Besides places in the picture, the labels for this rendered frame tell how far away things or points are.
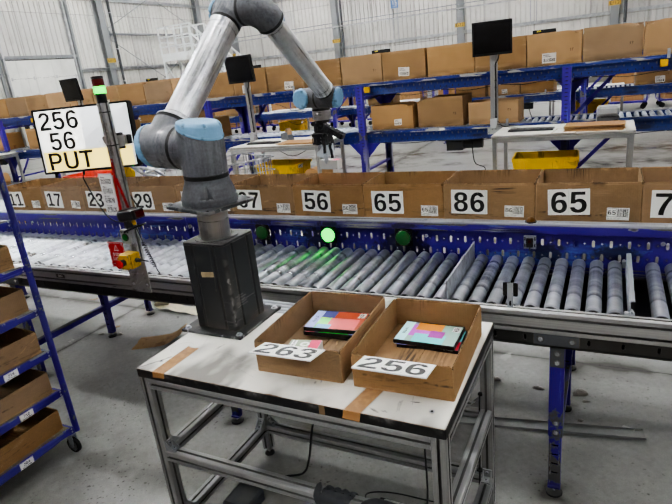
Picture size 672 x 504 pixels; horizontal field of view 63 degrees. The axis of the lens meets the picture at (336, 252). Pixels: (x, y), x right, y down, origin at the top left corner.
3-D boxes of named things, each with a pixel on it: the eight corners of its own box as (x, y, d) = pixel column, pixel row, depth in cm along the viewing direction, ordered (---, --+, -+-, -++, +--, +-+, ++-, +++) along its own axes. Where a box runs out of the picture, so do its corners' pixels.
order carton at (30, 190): (9, 210, 386) (1, 187, 381) (45, 200, 411) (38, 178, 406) (46, 211, 369) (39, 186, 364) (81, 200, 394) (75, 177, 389)
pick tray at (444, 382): (352, 386, 150) (348, 354, 147) (396, 324, 183) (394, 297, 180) (455, 402, 138) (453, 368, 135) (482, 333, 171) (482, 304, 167)
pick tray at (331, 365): (257, 370, 163) (252, 341, 160) (313, 315, 196) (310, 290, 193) (343, 384, 152) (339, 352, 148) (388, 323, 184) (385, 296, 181)
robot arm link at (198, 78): (157, 153, 176) (242, -20, 198) (122, 152, 185) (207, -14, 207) (187, 178, 188) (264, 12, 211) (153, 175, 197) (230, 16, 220)
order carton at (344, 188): (295, 217, 283) (291, 184, 278) (321, 202, 308) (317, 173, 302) (365, 218, 266) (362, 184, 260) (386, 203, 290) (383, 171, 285)
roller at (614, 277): (605, 326, 176) (606, 312, 175) (607, 269, 220) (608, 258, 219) (623, 328, 174) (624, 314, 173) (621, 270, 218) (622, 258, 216)
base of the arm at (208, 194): (207, 211, 173) (202, 180, 170) (170, 205, 184) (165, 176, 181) (249, 197, 187) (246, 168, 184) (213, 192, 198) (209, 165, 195)
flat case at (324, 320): (358, 335, 171) (358, 330, 171) (303, 331, 178) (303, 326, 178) (371, 316, 183) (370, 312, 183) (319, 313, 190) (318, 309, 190)
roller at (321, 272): (294, 296, 228) (293, 285, 226) (346, 255, 272) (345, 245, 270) (305, 297, 226) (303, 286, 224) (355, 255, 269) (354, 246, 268)
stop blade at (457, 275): (446, 303, 202) (445, 280, 199) (473, 260, 240) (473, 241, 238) (448, 303, 201) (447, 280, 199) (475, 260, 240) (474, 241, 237)
